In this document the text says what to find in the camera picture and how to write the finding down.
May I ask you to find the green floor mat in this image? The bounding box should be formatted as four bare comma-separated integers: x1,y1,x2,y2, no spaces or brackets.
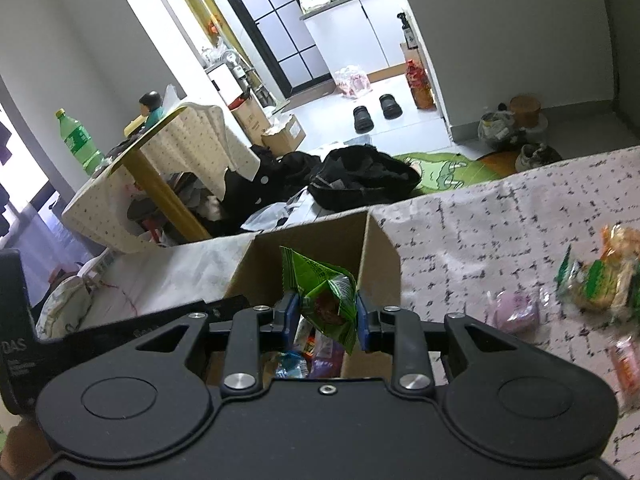
395,151,486,196

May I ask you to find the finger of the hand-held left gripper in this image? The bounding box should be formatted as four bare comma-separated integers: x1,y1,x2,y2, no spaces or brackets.
77,295,251,343

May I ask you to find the dark purple snack packet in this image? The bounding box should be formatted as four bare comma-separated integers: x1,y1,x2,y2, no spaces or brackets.
309,347,346,380

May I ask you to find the small round covered table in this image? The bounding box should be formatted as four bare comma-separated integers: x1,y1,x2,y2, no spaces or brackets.
61,102,261,255

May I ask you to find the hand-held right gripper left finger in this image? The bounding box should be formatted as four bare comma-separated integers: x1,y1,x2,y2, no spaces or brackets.
135,292,302,395

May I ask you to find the white kitchen cabinet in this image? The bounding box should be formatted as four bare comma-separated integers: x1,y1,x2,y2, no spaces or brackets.
299,0,416,81

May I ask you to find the doll figure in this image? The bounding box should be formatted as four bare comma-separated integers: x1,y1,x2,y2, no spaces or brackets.
139,91,166,128

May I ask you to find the small open cardboard box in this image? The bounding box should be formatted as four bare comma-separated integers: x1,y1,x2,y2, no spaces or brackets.
260,114,307,156

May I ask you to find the black bag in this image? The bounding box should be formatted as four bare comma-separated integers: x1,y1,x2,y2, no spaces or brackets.
306,144,422,212

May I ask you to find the black framed glass door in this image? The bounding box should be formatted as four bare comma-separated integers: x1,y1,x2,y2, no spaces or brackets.
202,0,341,98

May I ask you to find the white patterned bag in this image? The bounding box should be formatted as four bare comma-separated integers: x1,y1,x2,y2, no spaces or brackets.
35,272,96,338

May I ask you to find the green biscuit packet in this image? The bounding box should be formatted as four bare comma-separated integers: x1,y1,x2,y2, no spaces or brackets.
555,245,640,316

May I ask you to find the clear plastic bag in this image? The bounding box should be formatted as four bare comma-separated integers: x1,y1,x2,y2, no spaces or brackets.
245,187,321,233

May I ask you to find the pale purple snack packet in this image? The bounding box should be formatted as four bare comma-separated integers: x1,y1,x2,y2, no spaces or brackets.
484,289,541,333

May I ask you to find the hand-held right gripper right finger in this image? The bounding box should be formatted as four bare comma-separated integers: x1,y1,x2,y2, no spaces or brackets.
355,293,507,395

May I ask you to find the brown cardboard box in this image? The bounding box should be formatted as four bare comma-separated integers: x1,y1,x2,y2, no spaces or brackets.
205,210,402,386

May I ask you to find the pink plastic bag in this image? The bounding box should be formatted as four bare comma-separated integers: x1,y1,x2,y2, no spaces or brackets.
332,65,373,98

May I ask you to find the red bottle pack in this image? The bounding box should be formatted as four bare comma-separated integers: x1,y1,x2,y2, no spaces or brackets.
404,59,436,111

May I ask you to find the small white cabinet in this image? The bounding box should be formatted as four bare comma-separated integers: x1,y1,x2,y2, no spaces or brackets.
206,62,248,106

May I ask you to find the dark sneaker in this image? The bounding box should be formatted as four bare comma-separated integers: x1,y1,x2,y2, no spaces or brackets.
515,142,563,171

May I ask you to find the grey trash bag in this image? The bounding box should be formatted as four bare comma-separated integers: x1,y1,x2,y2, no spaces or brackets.
479,110,518,150

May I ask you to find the yellow table frame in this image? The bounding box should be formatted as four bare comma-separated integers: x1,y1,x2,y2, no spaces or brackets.
107,107,213,243

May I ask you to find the tall cardboard box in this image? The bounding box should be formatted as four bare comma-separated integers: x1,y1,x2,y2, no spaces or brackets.
231,95,273,148

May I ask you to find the orange pink snack packet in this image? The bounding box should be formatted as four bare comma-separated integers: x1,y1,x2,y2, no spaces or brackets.
609,337,640,401

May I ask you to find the white bed sheet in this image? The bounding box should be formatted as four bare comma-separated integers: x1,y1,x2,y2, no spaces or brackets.
30,237,256,336

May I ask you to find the green plastic bottle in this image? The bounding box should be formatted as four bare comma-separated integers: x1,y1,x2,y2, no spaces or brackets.
55,108,103,176

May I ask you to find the bright green snack packet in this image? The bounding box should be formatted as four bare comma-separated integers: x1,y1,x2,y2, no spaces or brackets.
279,246,358,356

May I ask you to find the black spray bottle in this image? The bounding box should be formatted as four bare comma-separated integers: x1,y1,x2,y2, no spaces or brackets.
397,11,418,50

